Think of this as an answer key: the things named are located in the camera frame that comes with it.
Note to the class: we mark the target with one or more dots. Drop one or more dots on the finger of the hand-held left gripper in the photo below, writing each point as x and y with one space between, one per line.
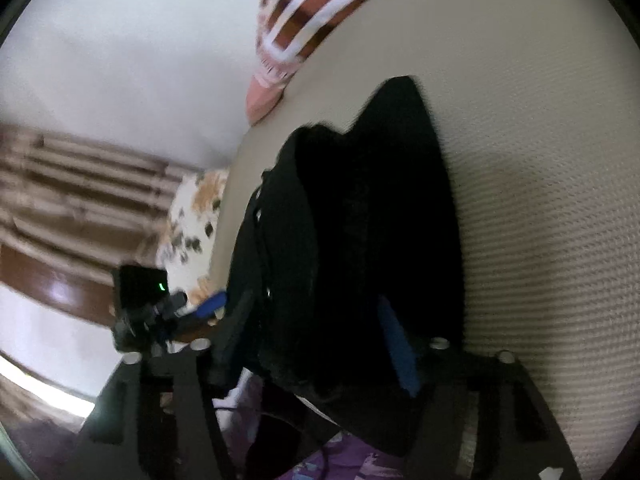
210 307

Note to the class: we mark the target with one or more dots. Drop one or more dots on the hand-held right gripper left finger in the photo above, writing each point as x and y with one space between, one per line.
190 385

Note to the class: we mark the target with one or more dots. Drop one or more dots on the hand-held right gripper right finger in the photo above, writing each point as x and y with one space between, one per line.
400 355

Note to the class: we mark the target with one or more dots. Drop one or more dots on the black pants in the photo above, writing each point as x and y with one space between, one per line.
350 235

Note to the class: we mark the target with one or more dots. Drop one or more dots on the floral white orange pillow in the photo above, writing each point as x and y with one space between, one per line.
190 220

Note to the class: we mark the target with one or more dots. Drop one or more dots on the purple patterned clothing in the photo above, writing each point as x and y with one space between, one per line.
350 462

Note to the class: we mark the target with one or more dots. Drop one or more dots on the striped brown curtain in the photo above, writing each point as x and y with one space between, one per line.
75 185

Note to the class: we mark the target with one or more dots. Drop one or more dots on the beige mattress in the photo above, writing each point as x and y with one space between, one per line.
525 160

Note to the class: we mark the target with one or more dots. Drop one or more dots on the checked pink white pillow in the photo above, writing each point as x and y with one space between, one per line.
300 25

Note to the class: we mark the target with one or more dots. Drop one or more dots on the brown wooden bed frame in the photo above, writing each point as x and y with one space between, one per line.
50 285

